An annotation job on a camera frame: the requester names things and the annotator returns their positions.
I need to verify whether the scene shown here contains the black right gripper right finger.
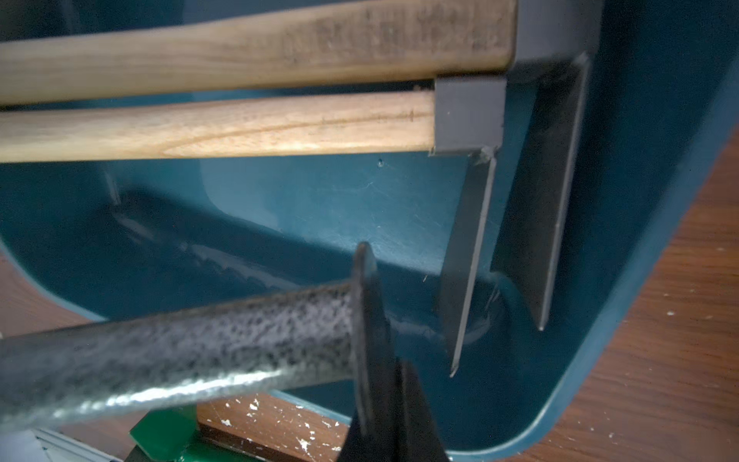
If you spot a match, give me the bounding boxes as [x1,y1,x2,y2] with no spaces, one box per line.
[398,361,448,462]

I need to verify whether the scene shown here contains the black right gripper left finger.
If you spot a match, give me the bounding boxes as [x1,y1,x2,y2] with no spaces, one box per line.
[339,242,396,461]

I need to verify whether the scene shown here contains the grey tool red grip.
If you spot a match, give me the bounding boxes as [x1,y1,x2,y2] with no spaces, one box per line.
[1,283,352,432]

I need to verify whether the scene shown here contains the green tool red grip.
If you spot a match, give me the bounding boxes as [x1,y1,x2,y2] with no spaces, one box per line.
[130,405,256,462]

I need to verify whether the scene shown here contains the wooden handle small hoe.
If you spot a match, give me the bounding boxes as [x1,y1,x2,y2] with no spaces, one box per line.
[1,1,604,328]

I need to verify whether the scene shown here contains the teal plastic storage box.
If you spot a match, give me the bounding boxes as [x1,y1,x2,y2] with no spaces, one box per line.
[1,1,738,460]

